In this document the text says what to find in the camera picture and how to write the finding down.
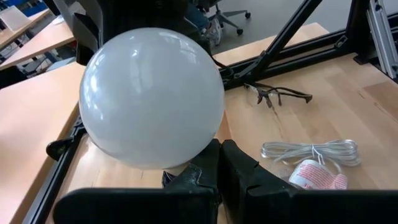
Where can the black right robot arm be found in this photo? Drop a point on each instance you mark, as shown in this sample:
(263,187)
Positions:
(140,15)

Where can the light wooden desk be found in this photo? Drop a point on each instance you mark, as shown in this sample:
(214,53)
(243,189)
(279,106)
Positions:
(31,140)

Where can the black eyeglasses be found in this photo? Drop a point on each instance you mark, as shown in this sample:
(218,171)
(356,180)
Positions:
(262,92)

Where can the wooden room desk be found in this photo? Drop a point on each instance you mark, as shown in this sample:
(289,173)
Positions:
(46,37)

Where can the white globe lightbulb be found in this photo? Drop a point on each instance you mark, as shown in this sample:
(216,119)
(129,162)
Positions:
(149,99)

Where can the person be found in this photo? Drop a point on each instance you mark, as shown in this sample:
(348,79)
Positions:
(214,31)

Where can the black aluminium table frame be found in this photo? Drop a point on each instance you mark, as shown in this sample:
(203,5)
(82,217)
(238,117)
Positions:
(278,40)

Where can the grey office chair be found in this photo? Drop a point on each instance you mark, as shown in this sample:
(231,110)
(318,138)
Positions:
(230,14)

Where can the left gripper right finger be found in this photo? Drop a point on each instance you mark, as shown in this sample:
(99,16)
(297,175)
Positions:
(264,205)

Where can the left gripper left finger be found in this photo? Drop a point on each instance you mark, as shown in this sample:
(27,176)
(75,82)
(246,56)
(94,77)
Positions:
(186,205)

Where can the silver aluminium bracket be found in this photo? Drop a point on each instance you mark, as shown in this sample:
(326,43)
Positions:
(382,37)

